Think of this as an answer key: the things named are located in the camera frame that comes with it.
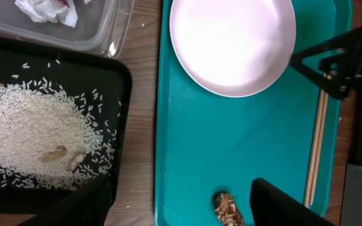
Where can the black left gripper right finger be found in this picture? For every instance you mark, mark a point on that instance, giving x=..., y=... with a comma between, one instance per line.
x=271, y=206

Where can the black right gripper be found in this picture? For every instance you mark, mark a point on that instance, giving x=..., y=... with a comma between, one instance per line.
x=337, y=75

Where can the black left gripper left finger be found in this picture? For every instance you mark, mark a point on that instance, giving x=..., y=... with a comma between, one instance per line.
x=88, y=205

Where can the brown food scrap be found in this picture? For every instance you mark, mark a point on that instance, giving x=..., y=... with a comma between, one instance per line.
x=226, y=210

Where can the wooden chopstick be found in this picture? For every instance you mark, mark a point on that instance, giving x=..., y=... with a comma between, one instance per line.
x=315, y=137
x=319, y=147

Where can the large pink plate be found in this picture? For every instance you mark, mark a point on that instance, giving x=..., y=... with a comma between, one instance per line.
x=233, y=48

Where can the red snack wrapper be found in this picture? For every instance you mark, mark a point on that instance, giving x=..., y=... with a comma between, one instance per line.
x=65, y=2

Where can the clear plastic waste bin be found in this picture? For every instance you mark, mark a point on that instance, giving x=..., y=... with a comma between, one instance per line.
x=101, y=27

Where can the teal serving tray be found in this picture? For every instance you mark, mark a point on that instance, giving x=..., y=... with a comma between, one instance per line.
x=206, y=143

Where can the white rice pile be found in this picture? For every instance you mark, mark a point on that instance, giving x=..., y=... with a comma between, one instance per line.
x=49, y=139

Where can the black tray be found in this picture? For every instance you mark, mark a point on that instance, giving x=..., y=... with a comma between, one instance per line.
x=107, y=86

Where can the crumpled white tissue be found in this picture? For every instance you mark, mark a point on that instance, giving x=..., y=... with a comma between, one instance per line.
x=42, y=11

